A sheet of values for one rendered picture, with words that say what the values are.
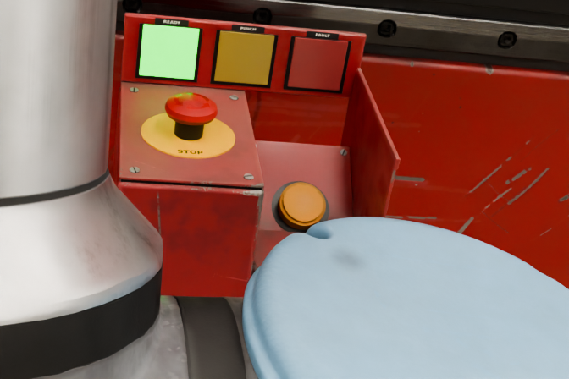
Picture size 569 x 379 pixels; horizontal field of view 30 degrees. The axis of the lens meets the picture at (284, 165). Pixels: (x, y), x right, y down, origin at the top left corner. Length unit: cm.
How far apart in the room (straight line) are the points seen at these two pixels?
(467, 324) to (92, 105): 11
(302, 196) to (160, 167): 14
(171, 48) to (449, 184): 38
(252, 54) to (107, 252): 64
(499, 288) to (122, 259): 11
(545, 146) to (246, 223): 45
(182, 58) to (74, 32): 64
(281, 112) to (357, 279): 77
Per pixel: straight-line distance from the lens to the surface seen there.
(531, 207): 117
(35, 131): 24
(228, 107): 86
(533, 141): 113
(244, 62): 88
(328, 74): 90
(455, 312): 29
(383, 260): 30
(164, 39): 87
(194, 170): 77
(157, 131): 81
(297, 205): 85
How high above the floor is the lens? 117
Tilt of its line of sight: 29 degrees down
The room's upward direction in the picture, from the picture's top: 9 degrees clockwise
